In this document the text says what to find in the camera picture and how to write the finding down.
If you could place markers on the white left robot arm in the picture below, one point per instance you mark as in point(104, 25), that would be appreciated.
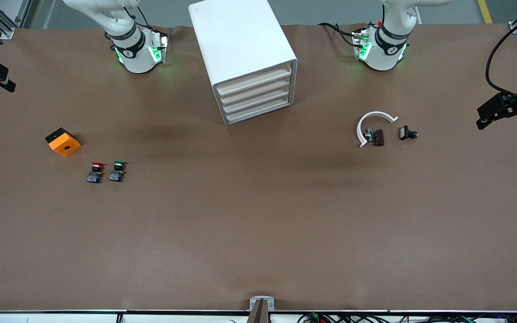
point(382, 56)

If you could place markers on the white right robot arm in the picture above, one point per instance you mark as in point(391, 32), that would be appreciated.
point(135, 56)

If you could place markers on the red push button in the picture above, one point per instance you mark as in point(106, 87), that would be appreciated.
point(94, 177)

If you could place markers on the green push button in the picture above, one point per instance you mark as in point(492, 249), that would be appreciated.
point(116, 176)

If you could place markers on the orange black box with hole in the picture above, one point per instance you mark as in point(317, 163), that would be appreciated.
point(64, 144)

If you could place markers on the small black clip component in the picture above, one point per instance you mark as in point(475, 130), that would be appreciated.
point(404, 133)

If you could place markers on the small dark brown component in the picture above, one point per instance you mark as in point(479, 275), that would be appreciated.
point(378, 137)

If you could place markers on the brown paper table cover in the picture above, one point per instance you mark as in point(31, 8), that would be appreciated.
point(258, 224)

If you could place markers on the grey metal table bracket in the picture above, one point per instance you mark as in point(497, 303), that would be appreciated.
point(254, 301)

